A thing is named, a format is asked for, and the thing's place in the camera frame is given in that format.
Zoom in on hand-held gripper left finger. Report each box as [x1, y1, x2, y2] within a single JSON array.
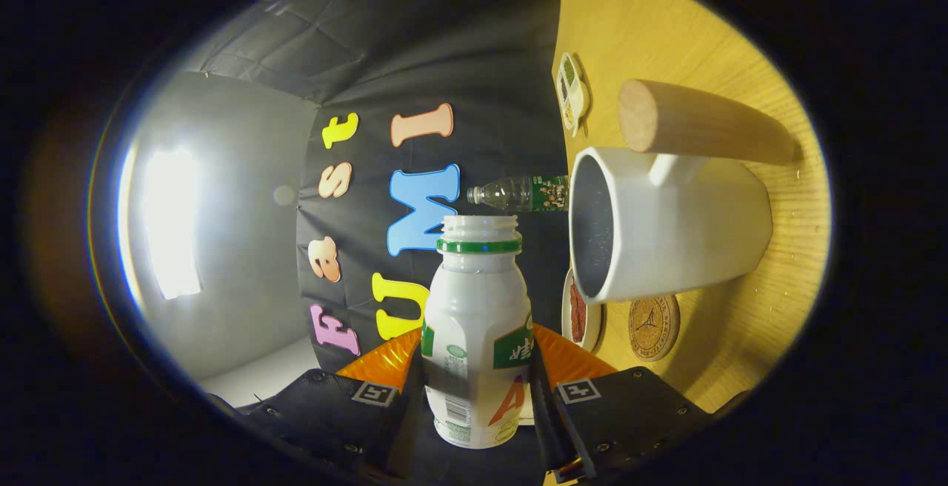
[[207, 327, 427, 481]]

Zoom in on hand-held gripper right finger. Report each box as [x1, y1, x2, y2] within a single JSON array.
[[527, 323, 712, 483]]

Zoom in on round cork coaster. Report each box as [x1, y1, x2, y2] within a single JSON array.
[[628, 294, 681, 362]]

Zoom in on white juice bottle green collar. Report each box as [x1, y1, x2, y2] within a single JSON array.
[[421, 215, 535, 450]]

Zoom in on white cup wooden handle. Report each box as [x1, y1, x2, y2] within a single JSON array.
[[568, 79, 797, 304]]

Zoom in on clear plastic water bottle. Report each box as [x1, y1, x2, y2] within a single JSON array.
[[467, 175, 571, 213]]

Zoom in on round grey plate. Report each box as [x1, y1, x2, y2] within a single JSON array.
[[561, 268, 604, 353]]

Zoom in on red meat slices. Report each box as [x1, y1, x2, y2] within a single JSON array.
[[569, 283, 587, 344]]

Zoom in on ceiling light panel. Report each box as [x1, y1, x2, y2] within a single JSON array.
[[141, 147, 202, 300]]

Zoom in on white divided dish with beans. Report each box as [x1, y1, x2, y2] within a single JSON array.
[[555, 52, 591, 138]]

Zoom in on black backdrop cloth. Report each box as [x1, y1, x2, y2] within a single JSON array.
[[178, 0, 575, 376]]

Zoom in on wooden table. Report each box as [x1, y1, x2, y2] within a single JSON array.
[[552, 0, 832, 414]]

